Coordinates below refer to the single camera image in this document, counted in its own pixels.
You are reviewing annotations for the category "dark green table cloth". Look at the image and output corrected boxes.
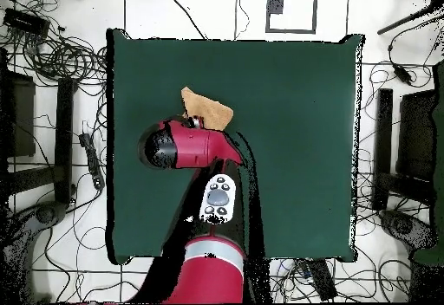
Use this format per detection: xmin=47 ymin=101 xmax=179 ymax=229
xmin=105 ymin=28 xmax=365 ymax=265

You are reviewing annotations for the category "dark grey stand leg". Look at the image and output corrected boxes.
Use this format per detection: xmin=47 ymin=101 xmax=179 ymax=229
xmin=379 ymin=209 xmax=438 ymax=250
xmin=0 ymin=200 xmax=69 ymax=304

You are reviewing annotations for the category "black power strip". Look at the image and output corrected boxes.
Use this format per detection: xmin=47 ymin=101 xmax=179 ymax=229
xmin=78 ymin=132 xmax=106 ymax=191

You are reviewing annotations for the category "flat black device box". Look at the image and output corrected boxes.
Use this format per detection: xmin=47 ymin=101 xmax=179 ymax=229
xmin=3 ymin=7 xmax=51 ymax=37

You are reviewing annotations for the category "black flat panel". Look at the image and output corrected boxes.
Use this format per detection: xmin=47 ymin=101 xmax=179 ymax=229
xmin=396 ymin=89 xmax=438 ymax=181
xmin=0 ymin=70 xmax=36 ymax=159

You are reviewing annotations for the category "long black box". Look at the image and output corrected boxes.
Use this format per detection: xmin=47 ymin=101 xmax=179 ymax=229
xmin=304 ymin=259 xmax=337 ymax=301

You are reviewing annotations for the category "tangle of black cables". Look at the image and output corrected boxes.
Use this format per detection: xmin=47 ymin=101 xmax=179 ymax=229
xmin=20 ymin=34 xmax=108 ymax=84

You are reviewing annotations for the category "black stand bar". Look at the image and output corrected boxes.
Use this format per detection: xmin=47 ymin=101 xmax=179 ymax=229
xmin=372 ymin=88 xmax=394 ymax=211
xmin=54 ymin=77 xmax=75 ymax=204

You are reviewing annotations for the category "black rod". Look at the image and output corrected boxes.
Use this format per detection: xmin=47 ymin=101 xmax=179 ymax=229
xmin=376 ymin=3 xmax=444 ymax=36

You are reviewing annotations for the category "orange terry towel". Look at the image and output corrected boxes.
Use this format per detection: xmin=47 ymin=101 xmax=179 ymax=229
xmin=180 ymin=86 xmax=234 ymax=132

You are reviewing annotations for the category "black power adapter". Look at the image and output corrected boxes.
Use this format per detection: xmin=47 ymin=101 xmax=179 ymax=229
xmin=393 ymin=63 xmax=414 ymax=86

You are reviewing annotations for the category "grey rectangular frame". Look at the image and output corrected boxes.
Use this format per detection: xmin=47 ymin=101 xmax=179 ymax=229
xmin=265 ymin=0 xmax=318 ymax=35

